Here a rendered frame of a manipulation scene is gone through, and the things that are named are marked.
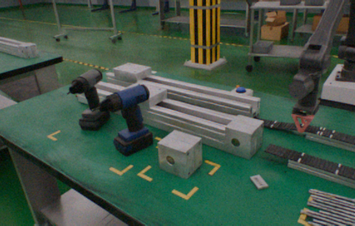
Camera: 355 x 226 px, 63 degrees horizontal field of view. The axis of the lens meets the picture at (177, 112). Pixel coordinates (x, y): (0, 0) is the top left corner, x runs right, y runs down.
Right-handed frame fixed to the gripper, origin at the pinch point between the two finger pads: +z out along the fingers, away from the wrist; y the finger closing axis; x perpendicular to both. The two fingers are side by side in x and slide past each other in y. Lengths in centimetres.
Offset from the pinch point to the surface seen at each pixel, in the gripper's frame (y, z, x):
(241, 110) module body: 4.4, -2.9, -21.5
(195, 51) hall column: -258, 59, -215
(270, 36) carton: -465, 74, -177
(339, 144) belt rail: 1.6, 2.1, 12.2
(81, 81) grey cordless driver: 39, -18, -69
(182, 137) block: 36.2, -6.2, -26.5
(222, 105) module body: 3.7, -2.7, -30.1
